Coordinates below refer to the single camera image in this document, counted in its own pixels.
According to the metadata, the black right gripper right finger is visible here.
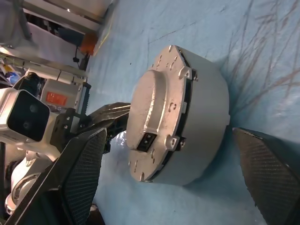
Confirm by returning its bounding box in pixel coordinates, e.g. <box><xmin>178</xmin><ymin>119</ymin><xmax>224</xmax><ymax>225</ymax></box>
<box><xmin>232</xmin><ymin>127</ymin><xmax>300</xmax><ymax>225</ymax></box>

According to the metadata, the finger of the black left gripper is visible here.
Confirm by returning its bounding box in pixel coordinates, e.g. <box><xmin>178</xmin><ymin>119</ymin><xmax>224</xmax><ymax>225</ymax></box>
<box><xmin>105</xmin><ymin>112</ymin><xmax>129</xmax><ymax>154</ymax></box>
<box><xmin>90</xmin><ymin>102</ymin><xmax>131</xmax><ymax>123</ymax></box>

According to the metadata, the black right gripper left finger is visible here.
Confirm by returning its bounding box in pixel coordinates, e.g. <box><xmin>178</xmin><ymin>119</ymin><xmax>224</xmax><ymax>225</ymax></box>
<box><xmin>0</xmin><ymin>127</ymin><xmax>108</xmax><ymax>225</ymax></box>

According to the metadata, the silver hinged motor lid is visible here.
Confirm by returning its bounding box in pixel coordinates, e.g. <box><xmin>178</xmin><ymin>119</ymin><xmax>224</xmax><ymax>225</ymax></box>
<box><xmin>126</xmin><ymin>44</ymin><xmax>200</xmax><ymax>183</ymax></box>

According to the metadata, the silver round motor housing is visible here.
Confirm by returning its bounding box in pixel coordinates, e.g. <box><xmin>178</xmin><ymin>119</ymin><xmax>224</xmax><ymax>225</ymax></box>
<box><xmin>150</xmin><ymin>45</ymin><xmax>232</xmax><ymax>188</ymax></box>

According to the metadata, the black finned heat sink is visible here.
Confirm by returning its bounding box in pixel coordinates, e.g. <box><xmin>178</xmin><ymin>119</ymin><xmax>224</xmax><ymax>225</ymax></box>
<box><xmin>78</xmin><ymin>82</ymin><xmax>92</xmax><ymax>116</ymax></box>

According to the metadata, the white box with orange label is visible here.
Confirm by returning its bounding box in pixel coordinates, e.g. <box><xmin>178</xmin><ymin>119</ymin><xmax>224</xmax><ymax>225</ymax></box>
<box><xmin>44</xmin><ymin>79</ymin><xmax>83</xmax><ymax>111</ymax></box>

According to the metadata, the orange object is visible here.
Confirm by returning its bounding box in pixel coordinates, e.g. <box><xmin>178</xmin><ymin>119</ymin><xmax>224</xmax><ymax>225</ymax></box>
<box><xmin>80</xmin><ymin>32</ymin><xmax>99</xmax><ymax>57</ymax></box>

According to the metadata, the aluminium frame rail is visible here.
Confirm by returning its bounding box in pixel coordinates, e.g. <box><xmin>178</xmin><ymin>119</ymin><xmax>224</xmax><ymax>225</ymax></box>
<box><xmin>0</xmin><ymin>52</ymin><xmax>89</xmax><ymax>78</ymax></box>

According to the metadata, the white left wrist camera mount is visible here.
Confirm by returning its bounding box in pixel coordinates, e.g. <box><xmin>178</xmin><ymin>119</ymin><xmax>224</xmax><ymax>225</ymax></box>
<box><xmin>0</xmin><ymin>88</ymin><xmax>59</xmax><ymax>162</ymax></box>

